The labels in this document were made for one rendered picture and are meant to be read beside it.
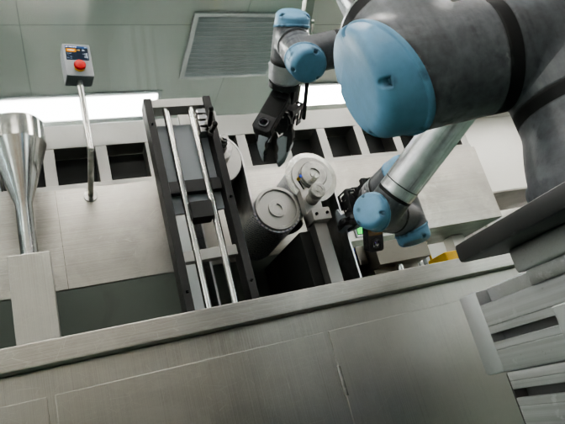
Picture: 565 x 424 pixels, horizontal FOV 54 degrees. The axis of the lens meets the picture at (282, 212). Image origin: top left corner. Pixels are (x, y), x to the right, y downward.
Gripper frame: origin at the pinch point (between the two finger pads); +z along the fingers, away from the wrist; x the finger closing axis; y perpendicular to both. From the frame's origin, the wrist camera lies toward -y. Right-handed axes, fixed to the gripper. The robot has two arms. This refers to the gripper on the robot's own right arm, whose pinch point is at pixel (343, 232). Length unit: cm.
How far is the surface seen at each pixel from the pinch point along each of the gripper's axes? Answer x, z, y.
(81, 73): 61, -1, 53
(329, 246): 9.1, -7.2, -5.3
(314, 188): 10.4, -11.3, 9.1
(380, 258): -4.5, -6.5, -10.4
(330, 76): -126, 179, 171
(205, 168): 38.0, -15.0, 16.0
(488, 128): -337, 263, 159
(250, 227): 24.2, 4.2, 6.6
